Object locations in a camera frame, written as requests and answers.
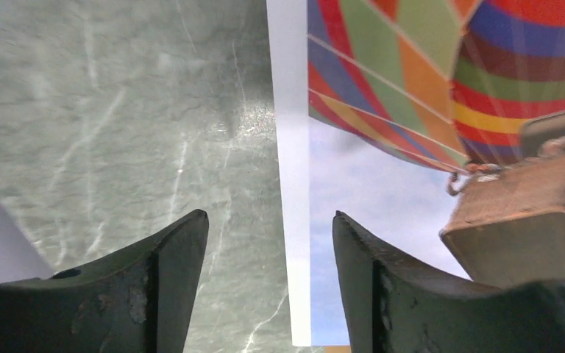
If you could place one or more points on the brown frame backing board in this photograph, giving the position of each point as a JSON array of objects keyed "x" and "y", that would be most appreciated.
[{"x": 337, "y": 349}]

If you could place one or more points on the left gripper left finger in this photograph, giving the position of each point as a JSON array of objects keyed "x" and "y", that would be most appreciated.
[{"x": 137, "y": 299}]

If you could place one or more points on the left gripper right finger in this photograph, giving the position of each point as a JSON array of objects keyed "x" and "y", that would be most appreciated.
[{"x": 394, "y": 302}]

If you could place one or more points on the hot air balloon photo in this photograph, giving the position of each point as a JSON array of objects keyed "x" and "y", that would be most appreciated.
[{"x": 439, "y": 126}]

